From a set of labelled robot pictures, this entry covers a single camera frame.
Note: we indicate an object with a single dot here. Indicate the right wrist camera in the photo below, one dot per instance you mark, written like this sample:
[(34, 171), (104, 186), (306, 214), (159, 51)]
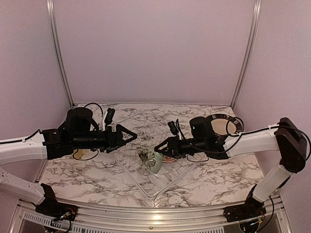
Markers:
[(174, 129)]

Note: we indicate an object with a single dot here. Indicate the aluminium frame post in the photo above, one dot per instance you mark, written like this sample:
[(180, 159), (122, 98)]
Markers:
[(248, 52), (58, 53)]

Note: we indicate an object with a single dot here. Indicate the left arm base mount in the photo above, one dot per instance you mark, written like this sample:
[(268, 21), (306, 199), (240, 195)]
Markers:
[(56, 208)]

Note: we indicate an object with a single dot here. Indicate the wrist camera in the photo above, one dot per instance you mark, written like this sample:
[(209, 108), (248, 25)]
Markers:
[(174, 129), (107, 118)]

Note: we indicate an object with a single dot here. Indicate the front aluminium rail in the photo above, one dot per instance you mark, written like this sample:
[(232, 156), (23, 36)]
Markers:
[(95, 218)]

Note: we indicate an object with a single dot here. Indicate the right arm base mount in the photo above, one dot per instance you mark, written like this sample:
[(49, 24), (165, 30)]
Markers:
[(249, 209)]

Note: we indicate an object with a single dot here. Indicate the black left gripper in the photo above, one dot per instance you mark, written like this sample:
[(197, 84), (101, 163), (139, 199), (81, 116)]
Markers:
[(118, 138)]

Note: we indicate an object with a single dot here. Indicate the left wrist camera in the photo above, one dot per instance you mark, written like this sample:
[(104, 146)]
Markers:
[(107, 118)]

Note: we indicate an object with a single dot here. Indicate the yellow mug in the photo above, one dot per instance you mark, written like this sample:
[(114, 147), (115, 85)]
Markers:
[(82, 154)]

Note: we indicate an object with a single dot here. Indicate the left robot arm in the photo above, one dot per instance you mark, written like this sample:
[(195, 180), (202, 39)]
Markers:
[(41, 145)]

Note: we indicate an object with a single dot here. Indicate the large black rimmed cream plate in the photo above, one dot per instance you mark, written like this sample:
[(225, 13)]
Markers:
[(223, 124)]

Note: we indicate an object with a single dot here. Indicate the white bowl with red pattern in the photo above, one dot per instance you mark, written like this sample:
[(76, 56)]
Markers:
[(167, 159)]

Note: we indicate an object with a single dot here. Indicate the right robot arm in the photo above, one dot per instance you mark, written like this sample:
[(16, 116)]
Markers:
[(282, 149)]

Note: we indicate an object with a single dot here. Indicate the left aluminium frame post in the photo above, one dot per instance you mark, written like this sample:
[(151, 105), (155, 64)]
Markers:
[(58, 53)]

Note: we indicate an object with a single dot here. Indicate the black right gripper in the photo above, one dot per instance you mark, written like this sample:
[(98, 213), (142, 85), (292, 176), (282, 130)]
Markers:
[(172, 145)]

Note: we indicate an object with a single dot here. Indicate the white wire dish rack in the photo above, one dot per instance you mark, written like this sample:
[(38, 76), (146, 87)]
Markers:
[(146, 168)]

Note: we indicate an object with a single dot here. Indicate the right aluminium frame post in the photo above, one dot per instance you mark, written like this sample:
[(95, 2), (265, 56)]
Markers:
[(248, 52)]

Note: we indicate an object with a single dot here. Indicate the green bowl with flower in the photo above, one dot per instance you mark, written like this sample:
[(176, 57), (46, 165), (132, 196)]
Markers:
[(151, 159)]

